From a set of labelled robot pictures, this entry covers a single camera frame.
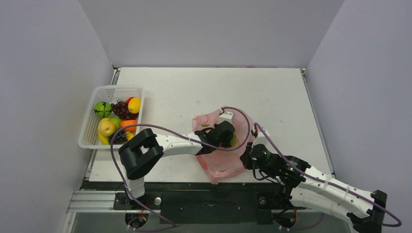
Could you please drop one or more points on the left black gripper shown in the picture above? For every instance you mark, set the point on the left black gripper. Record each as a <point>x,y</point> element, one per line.
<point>227,143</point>

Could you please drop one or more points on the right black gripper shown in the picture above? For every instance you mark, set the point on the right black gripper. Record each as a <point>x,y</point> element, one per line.
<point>246,157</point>

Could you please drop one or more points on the pink plastic bag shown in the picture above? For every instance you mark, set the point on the pink plastic bag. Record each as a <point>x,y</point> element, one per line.
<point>224,164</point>

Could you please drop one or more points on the yellow fake fruit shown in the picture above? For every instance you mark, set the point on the yellow fake fruit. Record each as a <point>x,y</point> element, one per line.
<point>134,105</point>

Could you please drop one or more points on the dark purple grapes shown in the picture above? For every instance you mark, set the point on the dark purple grapes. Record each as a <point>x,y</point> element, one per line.
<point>118,139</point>

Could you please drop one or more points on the green fake fruit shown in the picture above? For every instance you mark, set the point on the green fake fruit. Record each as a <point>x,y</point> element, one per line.
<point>102,109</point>

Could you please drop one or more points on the green fake grapes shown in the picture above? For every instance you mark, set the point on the green fake grapes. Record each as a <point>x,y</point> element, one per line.
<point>233,141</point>

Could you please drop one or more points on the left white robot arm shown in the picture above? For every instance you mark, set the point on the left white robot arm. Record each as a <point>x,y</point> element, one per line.
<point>139,155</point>

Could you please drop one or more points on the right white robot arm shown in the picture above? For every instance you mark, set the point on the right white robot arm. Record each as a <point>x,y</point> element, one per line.
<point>300,184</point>

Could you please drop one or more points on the orange fake fruit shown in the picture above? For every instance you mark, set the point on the orange fake fruit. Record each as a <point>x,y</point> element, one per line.
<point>129,125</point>

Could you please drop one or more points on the red fake strawberry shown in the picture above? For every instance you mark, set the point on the red fake strawberry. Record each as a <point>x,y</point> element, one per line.
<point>128,100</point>

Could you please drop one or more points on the purple fake grapes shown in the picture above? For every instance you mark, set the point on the purple fake grapes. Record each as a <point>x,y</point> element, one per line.
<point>121,110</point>

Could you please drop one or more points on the green fake pear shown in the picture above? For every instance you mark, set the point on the green fake pear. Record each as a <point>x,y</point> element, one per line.
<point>116,121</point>

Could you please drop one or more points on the yellow fake pear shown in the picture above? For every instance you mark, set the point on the yellow fake pear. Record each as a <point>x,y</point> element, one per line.
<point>106,127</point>

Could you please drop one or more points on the yellow fake banana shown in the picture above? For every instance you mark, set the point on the yellow fake banana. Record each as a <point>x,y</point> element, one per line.
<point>104,140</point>

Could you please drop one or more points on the white plastic basket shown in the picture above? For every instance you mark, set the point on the white plastic basket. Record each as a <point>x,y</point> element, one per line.
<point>88,138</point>

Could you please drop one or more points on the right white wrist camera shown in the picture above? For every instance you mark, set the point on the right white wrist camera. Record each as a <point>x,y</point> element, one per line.
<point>260,137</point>

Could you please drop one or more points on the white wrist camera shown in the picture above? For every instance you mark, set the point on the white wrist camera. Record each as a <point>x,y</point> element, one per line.
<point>260,137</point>
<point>226,115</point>

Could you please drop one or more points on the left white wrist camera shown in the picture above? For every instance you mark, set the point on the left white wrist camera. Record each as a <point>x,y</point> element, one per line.
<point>226,115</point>

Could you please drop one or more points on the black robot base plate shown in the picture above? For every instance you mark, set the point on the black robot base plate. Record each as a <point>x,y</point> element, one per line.
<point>225,203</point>

